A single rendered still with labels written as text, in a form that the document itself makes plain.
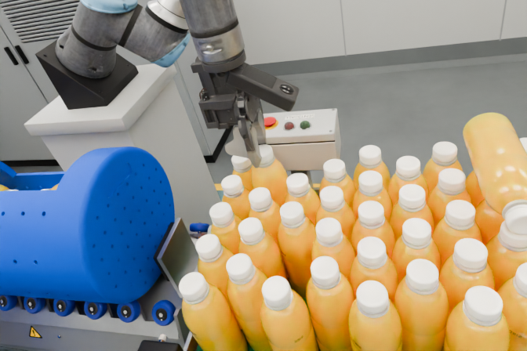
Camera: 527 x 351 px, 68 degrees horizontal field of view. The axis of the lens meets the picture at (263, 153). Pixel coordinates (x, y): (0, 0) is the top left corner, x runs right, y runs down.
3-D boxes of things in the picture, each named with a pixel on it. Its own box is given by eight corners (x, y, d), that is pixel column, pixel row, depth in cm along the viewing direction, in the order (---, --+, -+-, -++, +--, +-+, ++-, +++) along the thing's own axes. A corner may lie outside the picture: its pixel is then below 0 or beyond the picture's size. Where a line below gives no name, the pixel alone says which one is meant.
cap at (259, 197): (267, 192, 72) (265, 185, 71) (275, 204, 69) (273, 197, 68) (248, 200, 71) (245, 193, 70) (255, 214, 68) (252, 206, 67)
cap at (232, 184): (220, 195, 74) (218, 188, 73) (229, 182, 77) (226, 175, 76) (238, 197, 73) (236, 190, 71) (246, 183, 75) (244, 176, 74)
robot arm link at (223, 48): (244, 16, 60) (230, 36, 54) (250, 44, 63) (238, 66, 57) (200, 23, 63) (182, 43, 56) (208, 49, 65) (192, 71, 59)
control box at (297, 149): (262, 146, 99) (252, 113, 93) (341, 142, 94) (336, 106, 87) (253, 172, 92) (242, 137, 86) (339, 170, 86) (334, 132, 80)
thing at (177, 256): (190, 256, 85) (170, 217, 78) (200, 256, 84) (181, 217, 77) (173, 297, 77) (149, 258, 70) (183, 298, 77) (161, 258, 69)
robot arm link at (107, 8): (80, 6, 102) (96, -38, 94) (129, 33, 108) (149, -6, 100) (64, 30, 94) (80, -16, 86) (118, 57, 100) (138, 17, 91)
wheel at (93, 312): (89, 293, 77) (81, 296, 75) (107, 294, 75) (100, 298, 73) (89, 316, 77) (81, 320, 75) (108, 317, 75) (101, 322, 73)
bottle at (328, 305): (368, 350, 64) (360, 284, 53) (329, 369, 63) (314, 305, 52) (347, 314, 69) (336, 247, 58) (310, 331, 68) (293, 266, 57)
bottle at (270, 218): (288, 247, 84) (271, 183, 73) (303, 270, 79) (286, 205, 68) (259, 260, 83) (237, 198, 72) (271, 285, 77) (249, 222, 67)
